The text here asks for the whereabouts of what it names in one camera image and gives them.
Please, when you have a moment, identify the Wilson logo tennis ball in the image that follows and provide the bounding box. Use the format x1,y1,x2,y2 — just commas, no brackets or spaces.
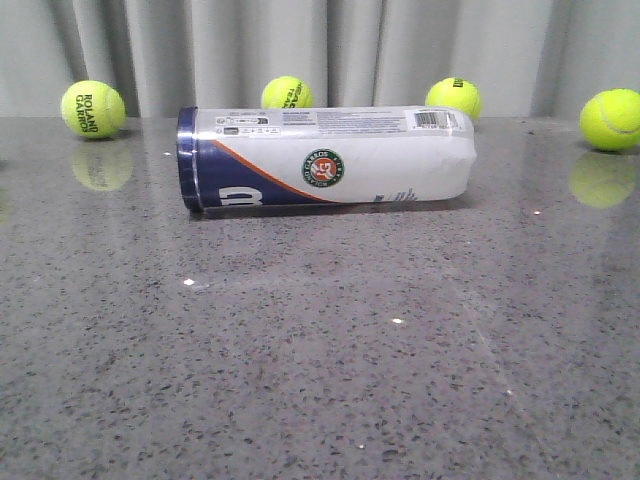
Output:
425,77,482,119

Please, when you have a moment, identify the white blue tennis ball can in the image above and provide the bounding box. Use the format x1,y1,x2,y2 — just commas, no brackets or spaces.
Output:
176,106,477,213

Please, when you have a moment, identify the white curtain backdrop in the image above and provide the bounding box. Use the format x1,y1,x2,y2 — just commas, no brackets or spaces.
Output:
1,1,639,119

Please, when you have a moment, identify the plain yellow tennis ball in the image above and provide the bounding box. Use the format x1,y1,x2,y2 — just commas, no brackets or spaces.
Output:
579,88,639,151

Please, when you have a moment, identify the Head Team tennis ball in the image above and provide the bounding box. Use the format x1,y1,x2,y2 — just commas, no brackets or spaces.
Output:
261,76,314,109

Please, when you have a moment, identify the Roland Garros tennis ball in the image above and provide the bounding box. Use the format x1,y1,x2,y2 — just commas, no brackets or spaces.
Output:
60,80,126,139

